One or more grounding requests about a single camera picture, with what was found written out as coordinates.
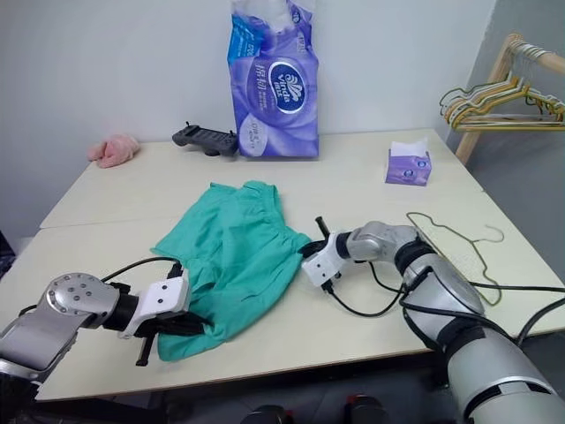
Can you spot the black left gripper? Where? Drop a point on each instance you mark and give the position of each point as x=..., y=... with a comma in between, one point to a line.
x=170, y=322

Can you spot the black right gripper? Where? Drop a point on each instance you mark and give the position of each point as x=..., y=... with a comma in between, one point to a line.
x=320, y=247

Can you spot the green shorts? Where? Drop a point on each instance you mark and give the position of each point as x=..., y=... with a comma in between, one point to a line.
x=247, y=265

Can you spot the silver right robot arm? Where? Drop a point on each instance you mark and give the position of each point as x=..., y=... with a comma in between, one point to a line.
x=441, y=282

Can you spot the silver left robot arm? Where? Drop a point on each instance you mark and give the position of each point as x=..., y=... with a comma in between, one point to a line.
x=66, y=309

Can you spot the small purple tissue box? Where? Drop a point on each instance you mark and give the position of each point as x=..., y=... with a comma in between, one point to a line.
x=408, y=165

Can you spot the black handheld controller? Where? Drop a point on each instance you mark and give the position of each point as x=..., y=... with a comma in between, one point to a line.
x=205, y=138

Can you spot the purple tissue pack bag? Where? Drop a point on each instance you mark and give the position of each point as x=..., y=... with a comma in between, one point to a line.
x=278, y=88

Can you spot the bunch of hangers on rack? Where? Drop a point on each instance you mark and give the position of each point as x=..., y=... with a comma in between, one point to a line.
x=449, y=115

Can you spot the pink plush cloth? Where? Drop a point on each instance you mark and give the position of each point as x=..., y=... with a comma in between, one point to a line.
x=112, y=150

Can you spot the wooden clothes rack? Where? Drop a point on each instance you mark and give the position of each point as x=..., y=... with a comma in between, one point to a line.
x=496, y=70

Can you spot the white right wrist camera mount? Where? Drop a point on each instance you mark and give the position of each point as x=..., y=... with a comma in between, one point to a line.
x=322, y=265

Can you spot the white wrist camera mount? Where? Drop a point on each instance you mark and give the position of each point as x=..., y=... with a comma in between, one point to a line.
x=163, y=296
x=322, y=265

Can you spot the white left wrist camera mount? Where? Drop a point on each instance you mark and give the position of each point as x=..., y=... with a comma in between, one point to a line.
x=163, y=296

